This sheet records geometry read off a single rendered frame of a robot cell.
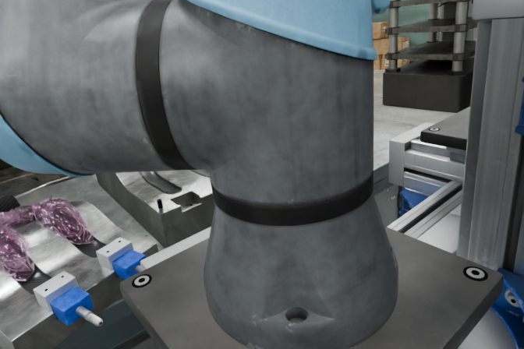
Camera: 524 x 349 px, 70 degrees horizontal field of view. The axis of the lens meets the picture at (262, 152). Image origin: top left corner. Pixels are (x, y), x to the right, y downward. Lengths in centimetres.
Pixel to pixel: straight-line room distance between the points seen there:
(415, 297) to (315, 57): 19
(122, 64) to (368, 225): 18
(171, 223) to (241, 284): 56
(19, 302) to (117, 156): 52
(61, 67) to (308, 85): 14
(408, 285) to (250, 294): 13
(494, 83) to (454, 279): 17
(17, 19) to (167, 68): 10
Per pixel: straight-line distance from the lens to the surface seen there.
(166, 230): 81
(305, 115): 20
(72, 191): 127
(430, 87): 465
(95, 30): 25
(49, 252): 82
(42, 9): 27
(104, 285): 72
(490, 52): 38
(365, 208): 25
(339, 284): 25
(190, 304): 32
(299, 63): 20
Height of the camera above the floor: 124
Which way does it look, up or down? 20 degrees down
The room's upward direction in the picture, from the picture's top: 6 degrees counter-clockwise
